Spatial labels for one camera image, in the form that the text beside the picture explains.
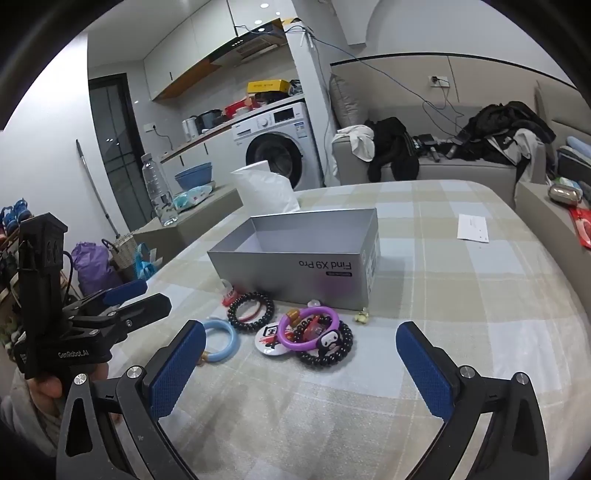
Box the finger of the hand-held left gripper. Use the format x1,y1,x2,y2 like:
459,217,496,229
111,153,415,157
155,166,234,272
62,279,148,319
69,293,172,344

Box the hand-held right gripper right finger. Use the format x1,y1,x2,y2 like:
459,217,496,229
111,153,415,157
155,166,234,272
396,320,552,480

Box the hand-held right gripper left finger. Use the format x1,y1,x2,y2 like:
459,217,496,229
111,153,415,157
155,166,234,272
55,319,207,480

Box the light blue bracelet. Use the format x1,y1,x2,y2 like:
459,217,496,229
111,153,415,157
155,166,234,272
199,319,240,365

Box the white printed round badge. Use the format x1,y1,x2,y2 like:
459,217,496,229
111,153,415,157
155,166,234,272
253,323,296,354

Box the red hair tie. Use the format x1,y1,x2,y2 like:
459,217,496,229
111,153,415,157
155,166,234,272
238,305,271,325

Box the black bracelet with cartoon charm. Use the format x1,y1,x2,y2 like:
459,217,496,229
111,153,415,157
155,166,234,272
293,318,355,367

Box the black bead bracelet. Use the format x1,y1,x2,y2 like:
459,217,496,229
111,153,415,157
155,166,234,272
227,291,275,332

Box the purple bracelet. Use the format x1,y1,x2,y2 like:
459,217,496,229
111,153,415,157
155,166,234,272
277,308,341,352

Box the grey cardboard box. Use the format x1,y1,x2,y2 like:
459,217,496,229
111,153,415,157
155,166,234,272
207,208,381,311

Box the person's left forearm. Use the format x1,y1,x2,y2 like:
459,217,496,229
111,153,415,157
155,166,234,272
0,369,63,457

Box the person's left hand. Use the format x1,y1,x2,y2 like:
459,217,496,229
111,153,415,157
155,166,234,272
28,362,112,403

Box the blue plastic bag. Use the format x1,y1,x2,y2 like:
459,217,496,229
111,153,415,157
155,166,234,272
134,244,160,280

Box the wicker basket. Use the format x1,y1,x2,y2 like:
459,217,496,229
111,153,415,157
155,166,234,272
102,233,139,271

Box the purple plastic bag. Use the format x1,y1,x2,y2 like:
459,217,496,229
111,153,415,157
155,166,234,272
71,242,123,296

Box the grey side bench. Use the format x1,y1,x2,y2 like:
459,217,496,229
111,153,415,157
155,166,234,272
134,185,245,259

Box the plaid tablecloth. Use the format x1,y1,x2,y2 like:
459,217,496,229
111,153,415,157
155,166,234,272
90,179,591,480

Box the clear water bottle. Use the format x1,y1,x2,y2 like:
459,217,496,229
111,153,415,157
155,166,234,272
141,153,179,227

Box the grey mop stick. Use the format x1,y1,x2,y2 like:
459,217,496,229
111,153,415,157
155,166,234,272
76,140,121,238

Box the wet wipes packet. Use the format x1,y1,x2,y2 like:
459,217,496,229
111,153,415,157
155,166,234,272
173,185,214,210

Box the blue shoes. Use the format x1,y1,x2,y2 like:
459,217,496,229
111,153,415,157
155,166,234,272
0,199,28,232

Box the blue plastic basin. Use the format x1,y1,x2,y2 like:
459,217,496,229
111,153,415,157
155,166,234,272
174,162,214,191

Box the dark glass door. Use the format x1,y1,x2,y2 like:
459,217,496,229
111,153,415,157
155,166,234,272
88,76,153,232

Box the white paper card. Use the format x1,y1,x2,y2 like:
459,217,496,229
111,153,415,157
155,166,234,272
457,215,490,243

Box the kitchen counter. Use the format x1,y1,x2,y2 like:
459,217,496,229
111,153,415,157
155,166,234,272
159,121,234,185

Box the white paper bag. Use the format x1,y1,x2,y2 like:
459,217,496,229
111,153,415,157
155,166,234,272
229,161,302,217

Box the grey bench with clutter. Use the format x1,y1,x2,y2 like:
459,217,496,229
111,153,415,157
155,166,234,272
515,180,591,324

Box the dark rice cooker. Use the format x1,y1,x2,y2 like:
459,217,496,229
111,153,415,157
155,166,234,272
196,109,223,132

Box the white washing machine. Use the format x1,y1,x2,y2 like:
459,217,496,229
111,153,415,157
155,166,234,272
231,102,324,191

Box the grey sofa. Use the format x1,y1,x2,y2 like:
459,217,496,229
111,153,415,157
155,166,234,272
331,53,591,208

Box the red packets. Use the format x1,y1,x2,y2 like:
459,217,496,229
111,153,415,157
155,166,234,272
570,205,591,250

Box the beige glasses case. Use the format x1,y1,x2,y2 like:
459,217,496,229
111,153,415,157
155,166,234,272
548,182,583,205

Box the black jacket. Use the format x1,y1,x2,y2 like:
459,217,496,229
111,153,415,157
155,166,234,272
367,117,421,183

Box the white garment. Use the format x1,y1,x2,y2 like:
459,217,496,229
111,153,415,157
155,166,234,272
335,124,376,162

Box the yellow box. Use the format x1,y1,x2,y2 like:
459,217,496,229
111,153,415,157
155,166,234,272
247,79,291,94

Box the pile of dark clothes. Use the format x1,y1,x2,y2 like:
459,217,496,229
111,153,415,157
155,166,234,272
455,102,557,185

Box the range hood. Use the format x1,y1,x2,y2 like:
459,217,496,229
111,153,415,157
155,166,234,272
210,32,289,63

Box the light blue folded cloth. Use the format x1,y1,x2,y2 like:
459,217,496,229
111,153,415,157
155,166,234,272
566,135,591,160

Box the grey cushion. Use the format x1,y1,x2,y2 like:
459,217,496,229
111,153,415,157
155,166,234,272
329,73,368,132

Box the white wall cabinets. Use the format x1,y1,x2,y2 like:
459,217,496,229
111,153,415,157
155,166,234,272
143,0,236,100

